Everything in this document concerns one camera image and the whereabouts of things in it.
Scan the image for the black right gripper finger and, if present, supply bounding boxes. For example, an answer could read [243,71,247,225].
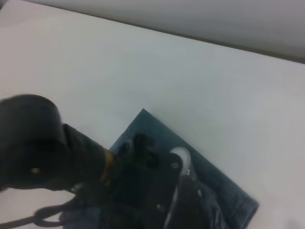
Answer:
[166,181,215,229]

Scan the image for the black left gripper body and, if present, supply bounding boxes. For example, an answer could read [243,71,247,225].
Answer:
[104,132,184,229]

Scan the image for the blue denim pants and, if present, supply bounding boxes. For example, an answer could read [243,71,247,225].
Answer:
[59,108,260,229]

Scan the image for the white camera cable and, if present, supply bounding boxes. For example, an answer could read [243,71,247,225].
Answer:
[164,146,192,225]

